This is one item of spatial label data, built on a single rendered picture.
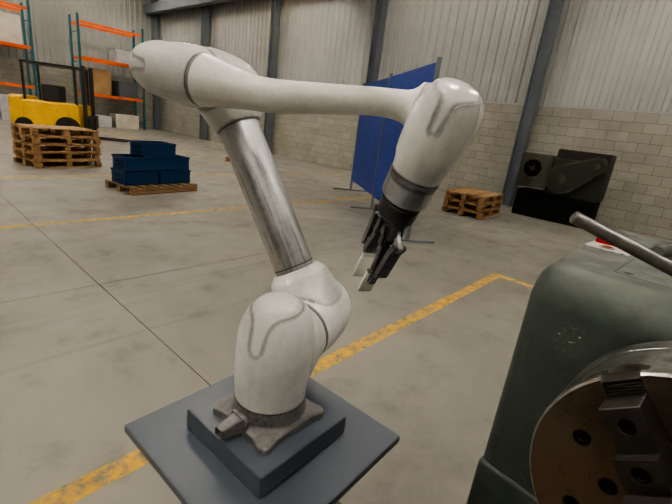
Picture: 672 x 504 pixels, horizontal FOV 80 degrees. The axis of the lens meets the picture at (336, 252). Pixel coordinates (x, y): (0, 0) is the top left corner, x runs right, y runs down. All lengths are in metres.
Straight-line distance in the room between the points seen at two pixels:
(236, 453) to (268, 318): 0.27
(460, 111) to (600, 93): 10.34
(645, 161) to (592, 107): 1.60
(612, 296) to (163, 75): 0.86
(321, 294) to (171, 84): 0.54
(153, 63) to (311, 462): 0.86
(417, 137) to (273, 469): 0.65
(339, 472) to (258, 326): 0.35
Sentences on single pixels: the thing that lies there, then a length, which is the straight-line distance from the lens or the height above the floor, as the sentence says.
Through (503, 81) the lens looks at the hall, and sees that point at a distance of 11.61.
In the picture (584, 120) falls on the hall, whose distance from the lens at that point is 10.88.
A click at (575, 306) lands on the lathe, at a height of 1.21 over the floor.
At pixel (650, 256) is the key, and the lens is 0.46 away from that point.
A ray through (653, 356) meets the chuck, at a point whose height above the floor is 1.22.
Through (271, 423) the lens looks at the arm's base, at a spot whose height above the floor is 0.84.
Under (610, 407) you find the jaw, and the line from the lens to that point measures 0.53.
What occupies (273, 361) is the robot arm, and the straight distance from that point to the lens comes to 0.80.
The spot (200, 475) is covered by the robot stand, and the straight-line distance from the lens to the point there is 0.93.
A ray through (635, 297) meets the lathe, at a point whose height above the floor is 1.24.
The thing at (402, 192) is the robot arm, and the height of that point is 1.33.
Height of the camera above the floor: 1.43
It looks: 18 degrees down
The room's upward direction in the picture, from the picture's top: 7 degrees clockwise
